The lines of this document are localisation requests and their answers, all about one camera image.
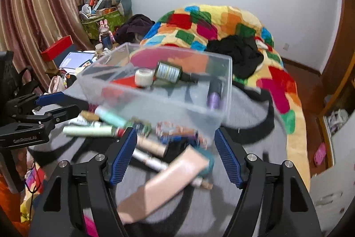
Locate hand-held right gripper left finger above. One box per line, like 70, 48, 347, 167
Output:
32, 127, 138, 237

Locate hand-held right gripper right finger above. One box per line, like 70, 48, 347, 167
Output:
214, 127, 323, 237

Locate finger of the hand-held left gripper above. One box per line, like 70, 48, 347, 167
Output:
26, 104, 81, 134
6, 92, 67, 116

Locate teal tape roll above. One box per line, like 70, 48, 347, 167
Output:
201, 152, 215, 178

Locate white pen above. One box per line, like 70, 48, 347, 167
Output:
132, 149, 168, 172

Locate beige cosmetic stick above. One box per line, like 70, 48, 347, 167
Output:
135, 135, 167, 157

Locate pale green tube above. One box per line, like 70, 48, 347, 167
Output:
63, 125, 125, 138

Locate mint green tube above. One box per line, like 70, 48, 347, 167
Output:
95, 106, 128, 128

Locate large beige cosmetic tube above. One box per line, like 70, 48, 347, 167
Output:
116, 145, 211, 224

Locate braided pink bracelet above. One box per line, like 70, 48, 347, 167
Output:
155, 121, 207, 149

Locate purple cosmetic bottle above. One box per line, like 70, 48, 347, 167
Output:
207, 78, 225, 110

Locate clear plastic storage box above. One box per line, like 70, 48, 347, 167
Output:
77, 42, 233, 143

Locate white tape roll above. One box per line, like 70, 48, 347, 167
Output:
135, 68, 155, 88

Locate dark green labelled jar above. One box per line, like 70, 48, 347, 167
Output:
153, 61, 183, 85

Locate grey blanket with black pattern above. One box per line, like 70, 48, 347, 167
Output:
26, 82, 287, 237

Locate blue and white notebook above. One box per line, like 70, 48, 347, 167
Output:
59, 52, 96, 69

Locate red box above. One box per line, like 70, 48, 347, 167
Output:
41, 35, 73, 62

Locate red flat pouch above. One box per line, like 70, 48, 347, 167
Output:
103, 76, 137, 100

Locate dark blue bottle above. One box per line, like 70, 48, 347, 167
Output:
101, 34, 113, 50

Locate pink bunny toy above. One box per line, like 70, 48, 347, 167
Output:
99, 20, 115, 43

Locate pink clog shoe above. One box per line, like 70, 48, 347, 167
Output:
314, 143, 327, 164

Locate striped pink curtain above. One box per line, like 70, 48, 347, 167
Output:
0, 0, 93, 90

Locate green patterned bag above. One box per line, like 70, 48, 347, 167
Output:
80, 11, 125, 40

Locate black cloth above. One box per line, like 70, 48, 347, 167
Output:
207, 35, 264, 80

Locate dark purple cloth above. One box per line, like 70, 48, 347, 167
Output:
114, 14, 156, 44

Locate white drawer cabinet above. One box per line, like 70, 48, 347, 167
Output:
309, 115, 355, 232

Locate white shoes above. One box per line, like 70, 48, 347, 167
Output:
327, 109, 348, 135

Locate colourful patchwork blanket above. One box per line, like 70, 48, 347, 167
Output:
140, 4, 310, 190

